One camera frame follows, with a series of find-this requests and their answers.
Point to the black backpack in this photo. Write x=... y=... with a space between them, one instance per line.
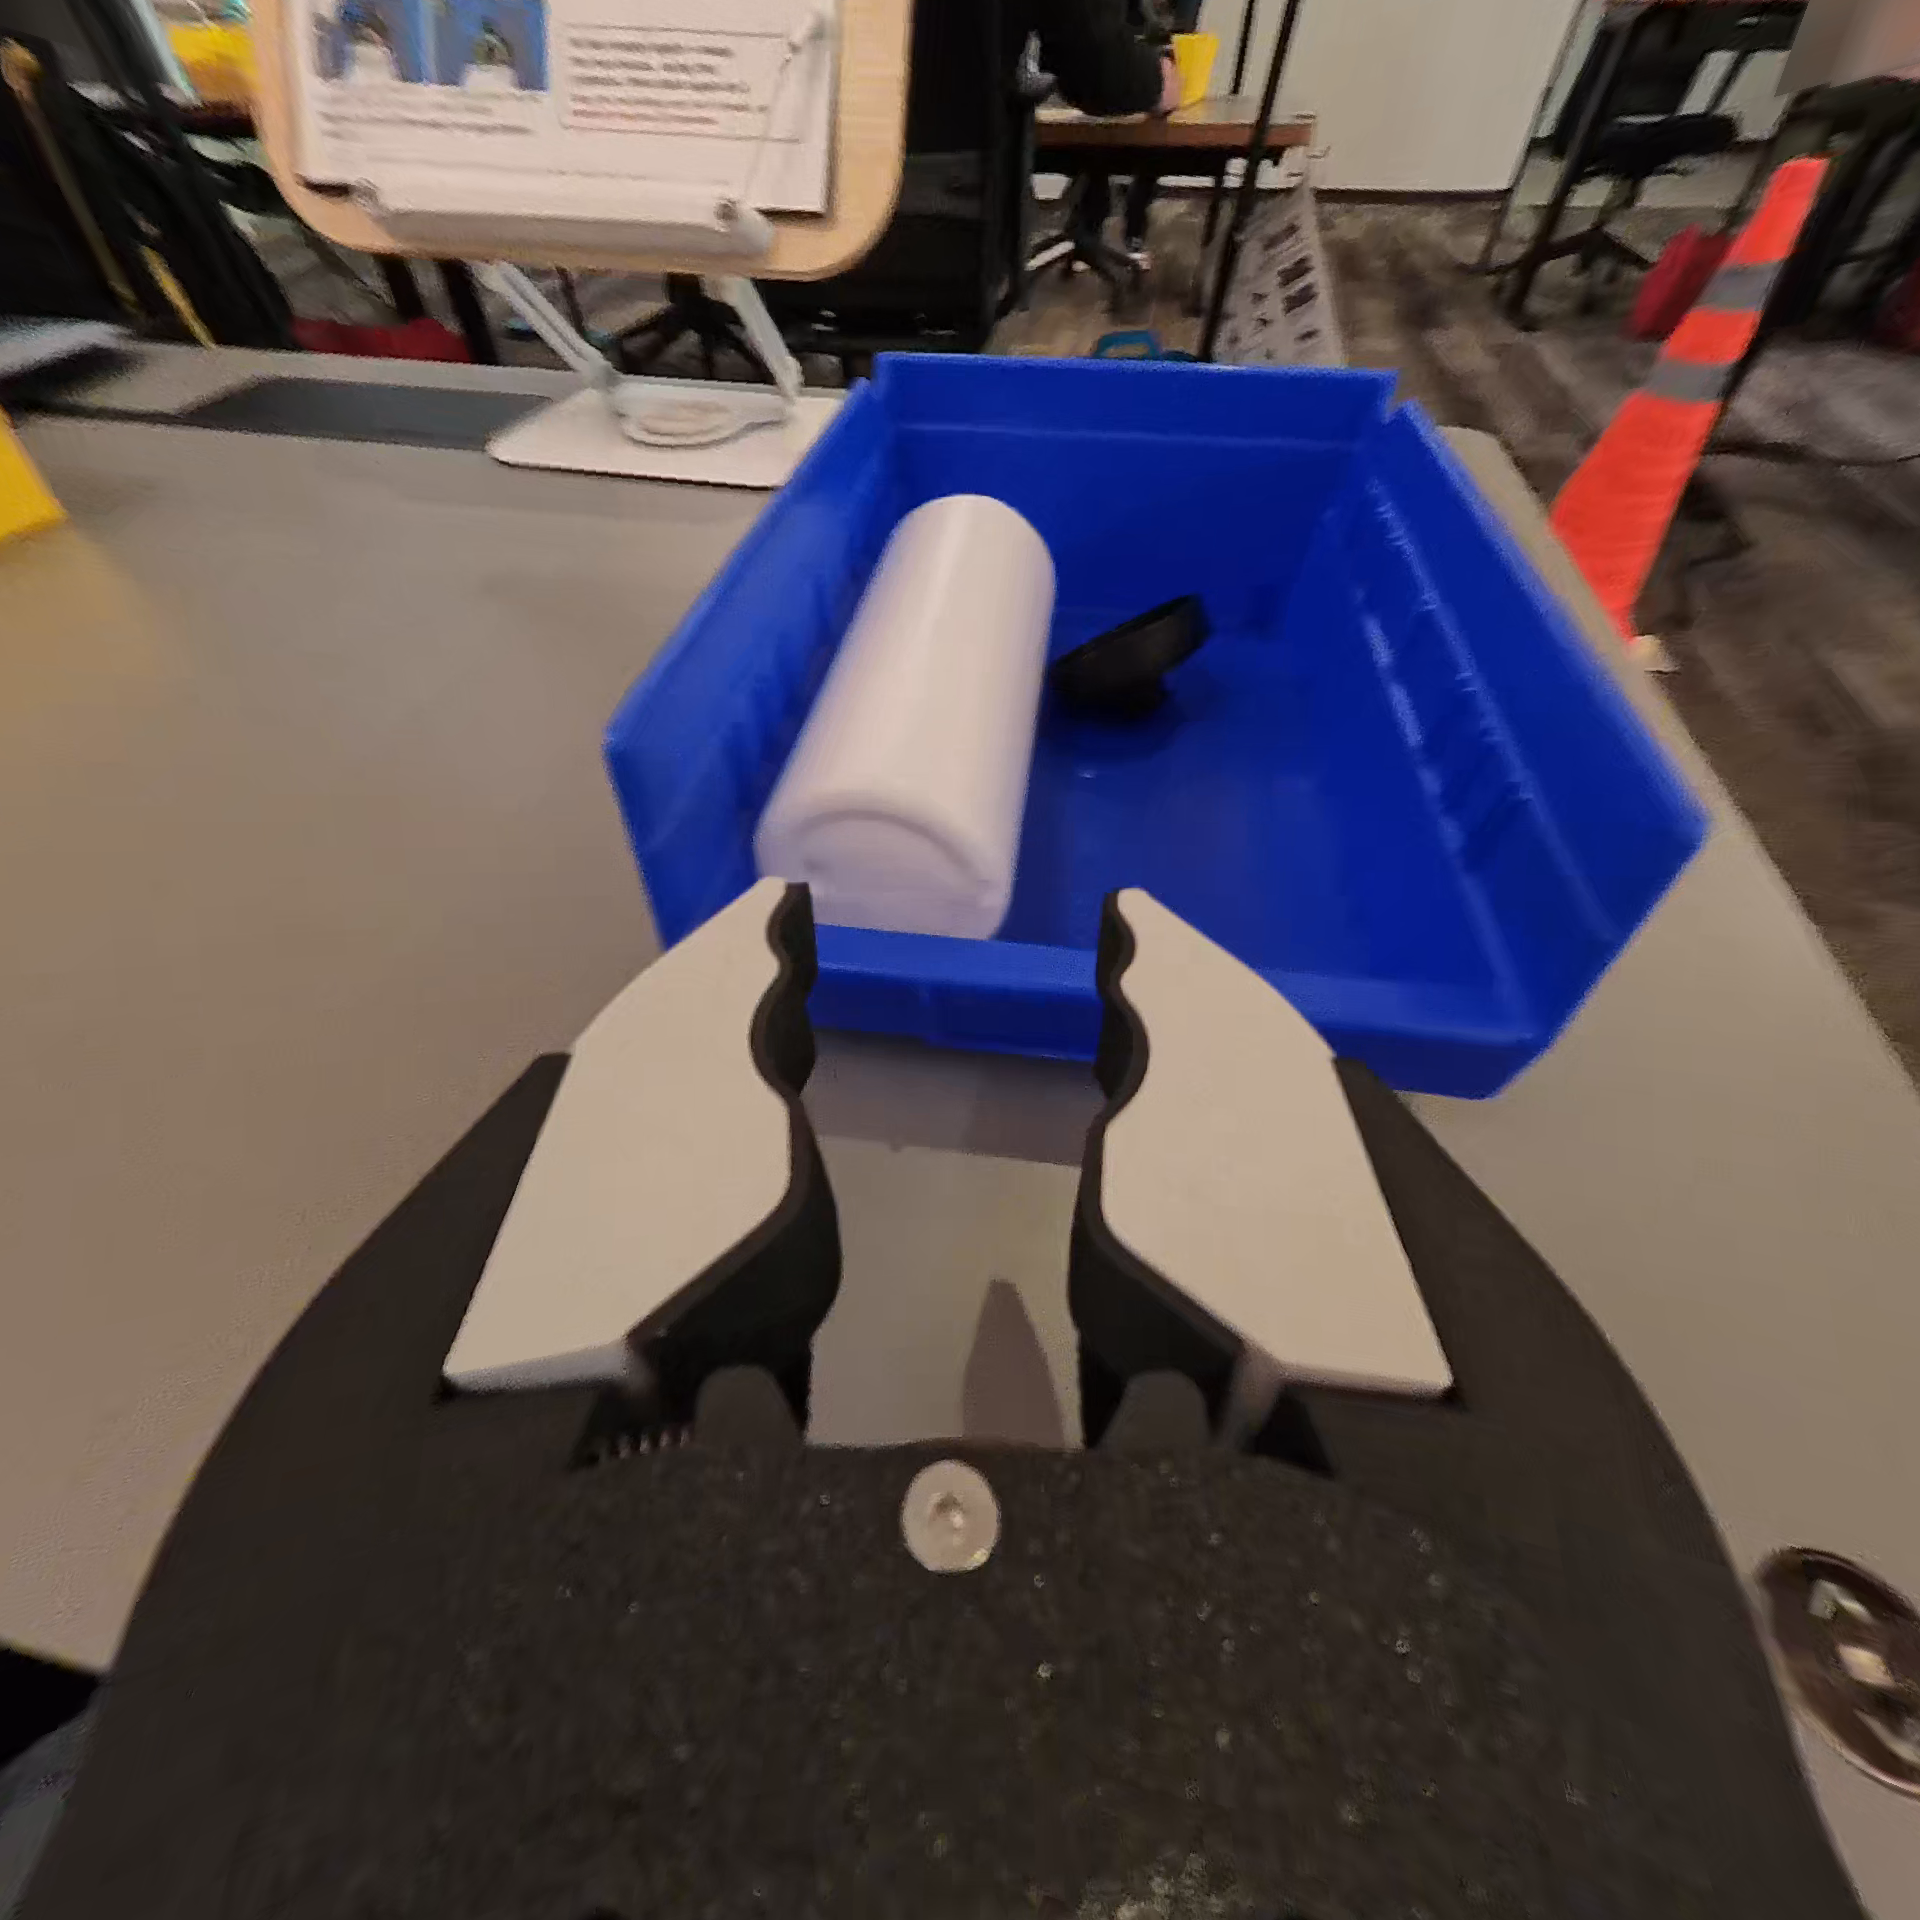
x=118 y=227

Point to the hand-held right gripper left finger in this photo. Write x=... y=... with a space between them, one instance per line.
x=644 y=1170

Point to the pictogram floor sign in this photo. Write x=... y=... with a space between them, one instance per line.
x=1292 y=285

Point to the brown desk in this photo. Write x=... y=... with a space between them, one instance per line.
x=1169 y=129

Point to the round metal desk grommet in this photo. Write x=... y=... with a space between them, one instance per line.
x=1845 y=1665

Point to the red bag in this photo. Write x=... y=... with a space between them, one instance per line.
x=1681 y=285
x=378 y=336

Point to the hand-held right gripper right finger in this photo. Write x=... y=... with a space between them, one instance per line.
x=1260 y=1185

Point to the yellow cup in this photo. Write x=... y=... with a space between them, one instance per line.
x=1197 y=74

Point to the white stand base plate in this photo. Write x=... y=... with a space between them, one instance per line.
x=557 y=450

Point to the black bottle lid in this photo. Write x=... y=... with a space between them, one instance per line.
x=1123 y=661

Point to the black office chair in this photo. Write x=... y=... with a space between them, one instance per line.
x=1649 y=135
x=945 y=181

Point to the yellow plastic bin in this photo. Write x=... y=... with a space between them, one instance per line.
x=24 y=494

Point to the blue plastic bin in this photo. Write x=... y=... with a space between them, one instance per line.
x=1275 y=841

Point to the person's grey trousers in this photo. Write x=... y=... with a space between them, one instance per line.
x=37 y=1771

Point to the white plastic bottle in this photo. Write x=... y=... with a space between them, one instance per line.
x=915 y=705

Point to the orange traffic cone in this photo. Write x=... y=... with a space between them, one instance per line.
x=1666 y=450

